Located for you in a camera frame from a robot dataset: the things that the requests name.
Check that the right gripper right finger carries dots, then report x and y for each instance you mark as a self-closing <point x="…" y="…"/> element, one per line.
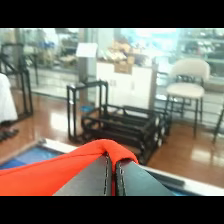
<point x="136" y="181"/>

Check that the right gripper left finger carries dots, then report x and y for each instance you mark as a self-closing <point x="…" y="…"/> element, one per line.
<point x="93" y="180"/>

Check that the red garment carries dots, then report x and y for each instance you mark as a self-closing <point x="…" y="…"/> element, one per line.
<point x="50" y="173"/>

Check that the black metal rack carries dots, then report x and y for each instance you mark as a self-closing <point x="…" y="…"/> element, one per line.
<point x="123" y="125"/>

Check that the white chair with black legs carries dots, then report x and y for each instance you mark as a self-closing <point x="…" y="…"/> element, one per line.
<point x="186" y="88"/>

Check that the white hanging garment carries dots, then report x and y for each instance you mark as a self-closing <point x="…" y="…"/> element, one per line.
<point x="6" y="100"/>

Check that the silver frame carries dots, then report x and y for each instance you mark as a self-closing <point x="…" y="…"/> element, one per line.
<point x="196" y="185"/>

